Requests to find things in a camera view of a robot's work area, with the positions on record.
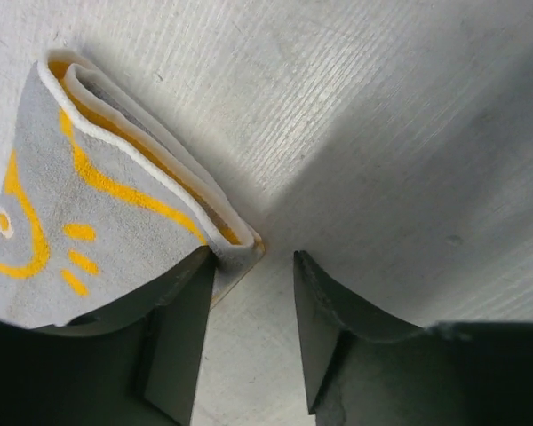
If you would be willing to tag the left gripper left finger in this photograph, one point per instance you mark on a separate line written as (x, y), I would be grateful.
(134, 361)

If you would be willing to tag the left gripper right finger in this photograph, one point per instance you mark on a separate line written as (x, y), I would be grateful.
(364, 366)

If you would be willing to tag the yellow patterned towel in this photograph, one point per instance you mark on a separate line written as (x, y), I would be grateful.
(100, 198)

